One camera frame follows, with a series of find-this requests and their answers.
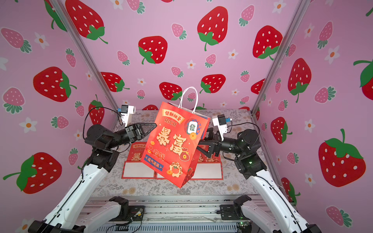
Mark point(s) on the silver aluminium corner post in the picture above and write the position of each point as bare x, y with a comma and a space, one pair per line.
63, 14
293, 26

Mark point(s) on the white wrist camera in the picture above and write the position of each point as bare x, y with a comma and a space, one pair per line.
221, 121
126, 112

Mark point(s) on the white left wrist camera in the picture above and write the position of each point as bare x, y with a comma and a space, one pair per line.
126, 112

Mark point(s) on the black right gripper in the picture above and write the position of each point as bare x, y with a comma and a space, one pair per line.
217, 144

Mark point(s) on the silver aluminium corner post right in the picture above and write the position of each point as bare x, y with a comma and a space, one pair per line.
293, 26

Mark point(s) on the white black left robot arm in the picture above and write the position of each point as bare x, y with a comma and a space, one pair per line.
64, 218

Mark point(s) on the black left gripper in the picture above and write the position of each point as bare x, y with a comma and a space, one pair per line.
134, 134

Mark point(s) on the silver aluminium corner post left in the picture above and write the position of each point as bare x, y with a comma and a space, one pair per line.
63, 14

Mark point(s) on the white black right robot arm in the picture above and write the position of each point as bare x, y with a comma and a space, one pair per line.
268, 180

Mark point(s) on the red paper gift bag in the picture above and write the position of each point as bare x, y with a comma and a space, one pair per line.
133, 168

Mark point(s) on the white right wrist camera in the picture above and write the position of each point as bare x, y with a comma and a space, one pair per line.
221, 121

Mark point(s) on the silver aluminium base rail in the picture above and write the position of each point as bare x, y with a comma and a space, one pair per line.
202, 214

